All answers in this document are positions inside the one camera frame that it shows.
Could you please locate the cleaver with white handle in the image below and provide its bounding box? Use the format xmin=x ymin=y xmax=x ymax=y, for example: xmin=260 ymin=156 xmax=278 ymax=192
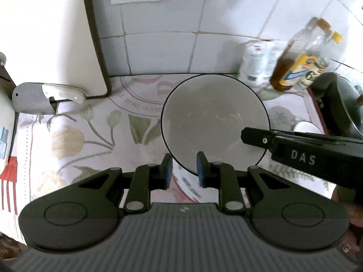
xmin=13 ymin=82 xmax=86 ymax=114

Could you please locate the white deep plate black rim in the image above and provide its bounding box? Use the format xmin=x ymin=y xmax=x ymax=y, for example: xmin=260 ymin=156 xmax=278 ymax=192
xmin=160 ymin=74 xmax=270 ymax=176

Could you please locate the dark green wok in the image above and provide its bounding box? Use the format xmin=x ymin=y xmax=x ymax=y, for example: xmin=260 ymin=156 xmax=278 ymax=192
xmin=312 ymin=72 xmax=363 ymax=139

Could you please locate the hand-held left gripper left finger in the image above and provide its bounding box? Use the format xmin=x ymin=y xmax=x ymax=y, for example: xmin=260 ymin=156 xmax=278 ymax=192
xmin=78 ymin=153 xmax=173 ymax=213

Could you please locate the white plastic packet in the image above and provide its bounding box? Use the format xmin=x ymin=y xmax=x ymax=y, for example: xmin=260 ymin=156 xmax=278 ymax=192
xmin=238 ymin=41 xmax=271 ymax=87
xmin=264 ymin=41 xmax=285 ymax=73

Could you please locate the wok lid with wooden knob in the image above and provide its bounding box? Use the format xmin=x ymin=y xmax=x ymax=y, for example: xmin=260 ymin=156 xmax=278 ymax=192
xmin=336 ymin=76 xmax=363 ymax=138

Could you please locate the person's right hand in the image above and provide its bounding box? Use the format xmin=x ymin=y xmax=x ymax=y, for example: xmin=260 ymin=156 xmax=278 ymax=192
xmin=332 ymin=185 xmax=363 ymax=233

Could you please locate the cooking oil bottle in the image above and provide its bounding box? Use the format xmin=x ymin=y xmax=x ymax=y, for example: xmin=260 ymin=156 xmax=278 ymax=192
xmin=269 ymin=17 xmax=332 ymax=91

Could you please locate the red striped cloth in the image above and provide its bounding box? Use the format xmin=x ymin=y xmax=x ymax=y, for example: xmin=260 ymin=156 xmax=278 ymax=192
xmin=0 ymin=159 xmax=19 ymax=213

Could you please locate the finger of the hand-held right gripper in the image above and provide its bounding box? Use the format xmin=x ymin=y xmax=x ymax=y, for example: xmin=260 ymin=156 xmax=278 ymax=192
xmin=240 ymin=127 xmax=277 ymax=151

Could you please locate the white cutting board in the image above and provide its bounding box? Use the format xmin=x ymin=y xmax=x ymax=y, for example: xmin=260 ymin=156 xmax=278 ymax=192
xmin=0 ymin=0 xmax=111 ymax=100

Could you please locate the small white bowl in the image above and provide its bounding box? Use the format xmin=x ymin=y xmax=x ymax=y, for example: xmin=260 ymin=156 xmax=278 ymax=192
xmin=293 ymin=121 xmax=319 ymax=133

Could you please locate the floral tablecloth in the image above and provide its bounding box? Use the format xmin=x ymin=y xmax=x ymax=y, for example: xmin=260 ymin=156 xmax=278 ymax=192
xmin=0 ymin=74 xmax=338 ymax=250

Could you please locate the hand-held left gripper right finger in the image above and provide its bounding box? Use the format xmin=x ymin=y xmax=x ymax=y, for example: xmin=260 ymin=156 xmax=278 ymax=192
xmin=196 ymin=151 xmax=292 ymax=213

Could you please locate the clear vinegar bottle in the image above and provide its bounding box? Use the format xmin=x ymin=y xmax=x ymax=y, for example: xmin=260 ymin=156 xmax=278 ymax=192
xmin=301 ymin=31 xmax=343 ymax=89

